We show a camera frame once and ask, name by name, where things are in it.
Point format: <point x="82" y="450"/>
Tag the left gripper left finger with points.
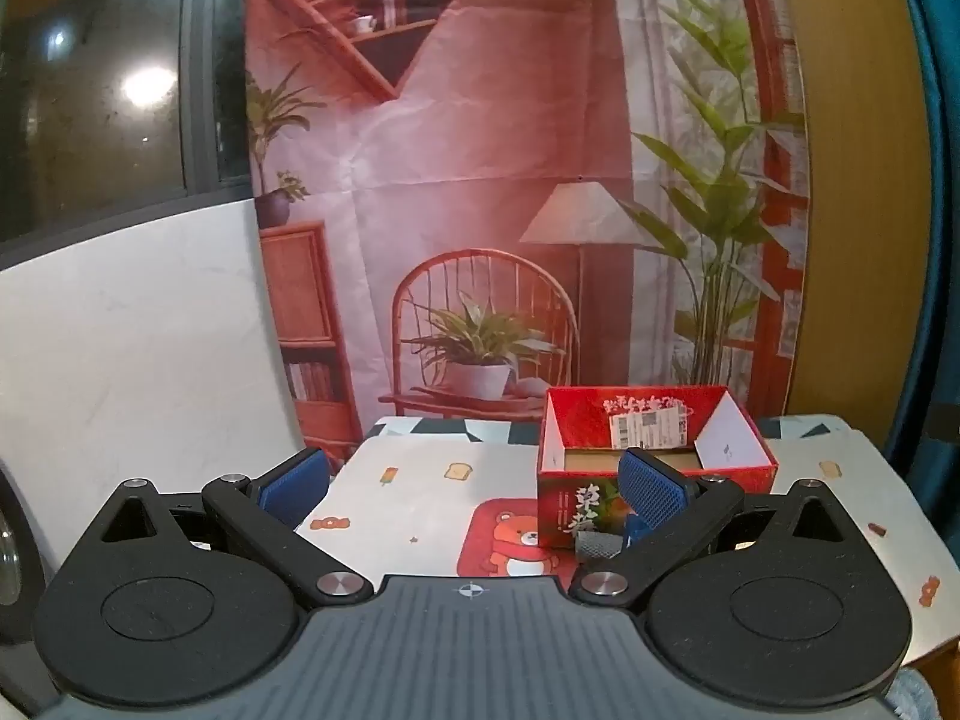
<point x="253" y="522"/>

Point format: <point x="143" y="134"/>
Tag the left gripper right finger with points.
<point x="682" y="517"/>

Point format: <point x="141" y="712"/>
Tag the printed room backdrop cloth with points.
<point x="464" y="203"/>

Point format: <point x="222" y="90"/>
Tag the grey knitted cloth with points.
<point x="590" y="545"/>

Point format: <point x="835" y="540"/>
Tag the white shipping label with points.
<point x="663" y="429"/>

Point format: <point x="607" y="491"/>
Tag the red strawberry cardboard box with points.
<point x="691" y="431"/>

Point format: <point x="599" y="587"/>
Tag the dark window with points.
<point x="113" y="105"/>

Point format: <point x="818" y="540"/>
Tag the wooden wall panel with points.
<point x="871" y="201"/>

